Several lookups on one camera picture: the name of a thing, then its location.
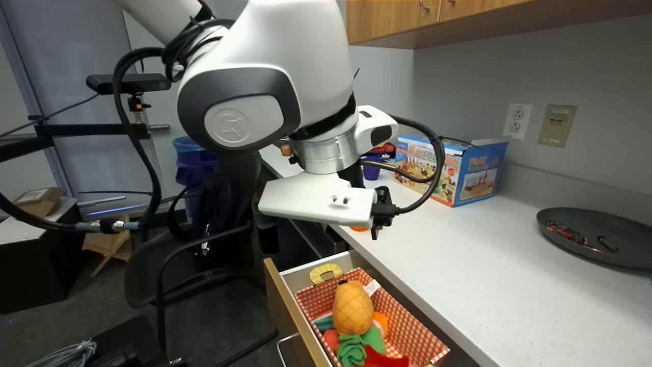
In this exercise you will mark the orange pineapple plush toy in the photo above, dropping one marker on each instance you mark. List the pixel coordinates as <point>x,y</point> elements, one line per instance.
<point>351,307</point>

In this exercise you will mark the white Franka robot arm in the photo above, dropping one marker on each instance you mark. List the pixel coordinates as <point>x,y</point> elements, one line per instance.
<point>271,53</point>

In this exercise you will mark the green striped watermelon toy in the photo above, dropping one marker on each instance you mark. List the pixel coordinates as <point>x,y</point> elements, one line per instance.
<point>325,325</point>

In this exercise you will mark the colourful toy food box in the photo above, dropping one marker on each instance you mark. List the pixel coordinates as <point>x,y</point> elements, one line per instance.
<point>469,170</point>

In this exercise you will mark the orange toy fruit piece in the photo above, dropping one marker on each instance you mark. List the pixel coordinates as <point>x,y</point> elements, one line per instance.
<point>381,325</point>

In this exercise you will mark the red strawberry toy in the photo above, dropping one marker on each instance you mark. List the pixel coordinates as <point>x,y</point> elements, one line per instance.
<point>332,341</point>

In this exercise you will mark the red toy cup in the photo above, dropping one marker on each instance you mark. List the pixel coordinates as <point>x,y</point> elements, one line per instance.
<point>388,358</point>

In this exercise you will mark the blue plastic cup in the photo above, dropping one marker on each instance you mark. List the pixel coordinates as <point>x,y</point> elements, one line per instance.
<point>371,170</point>

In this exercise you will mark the small red item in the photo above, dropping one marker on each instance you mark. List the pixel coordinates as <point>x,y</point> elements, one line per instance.
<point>386,150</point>

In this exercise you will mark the black tubular chair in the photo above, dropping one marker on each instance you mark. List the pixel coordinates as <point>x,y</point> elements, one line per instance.
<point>225,183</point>

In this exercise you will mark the blue trash bin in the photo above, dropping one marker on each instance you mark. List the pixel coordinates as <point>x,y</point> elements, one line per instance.
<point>194,160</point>

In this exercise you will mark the red checkered basket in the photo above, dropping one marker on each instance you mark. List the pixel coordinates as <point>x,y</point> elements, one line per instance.
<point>415,337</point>

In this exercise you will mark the wooden upper cabinet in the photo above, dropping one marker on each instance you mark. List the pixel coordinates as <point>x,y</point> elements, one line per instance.
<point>409,21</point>

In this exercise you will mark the white power outlet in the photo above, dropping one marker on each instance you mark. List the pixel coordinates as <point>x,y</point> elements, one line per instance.
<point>519,120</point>

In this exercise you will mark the folded cardboard piece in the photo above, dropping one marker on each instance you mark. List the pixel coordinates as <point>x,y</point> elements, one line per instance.
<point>108,244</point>

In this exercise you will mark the dark grey round tray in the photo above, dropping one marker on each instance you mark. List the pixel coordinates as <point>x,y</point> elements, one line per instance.
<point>598,240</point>

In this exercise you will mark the small cardboard box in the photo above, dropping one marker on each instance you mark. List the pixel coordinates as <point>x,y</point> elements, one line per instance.
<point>40,201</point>

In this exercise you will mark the black low cabinet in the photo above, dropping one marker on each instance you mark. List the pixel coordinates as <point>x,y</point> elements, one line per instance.
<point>34,271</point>

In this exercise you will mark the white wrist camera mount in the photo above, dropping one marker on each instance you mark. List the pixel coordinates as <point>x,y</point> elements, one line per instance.
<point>313,199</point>

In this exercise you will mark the black stereo camera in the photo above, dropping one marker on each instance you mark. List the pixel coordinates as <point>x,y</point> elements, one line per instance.
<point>126,84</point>

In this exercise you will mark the beige switch plate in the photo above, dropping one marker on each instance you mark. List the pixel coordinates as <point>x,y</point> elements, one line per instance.
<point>557,124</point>

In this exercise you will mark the black camera boom stand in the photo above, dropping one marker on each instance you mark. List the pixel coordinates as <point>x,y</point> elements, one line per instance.
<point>82,129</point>

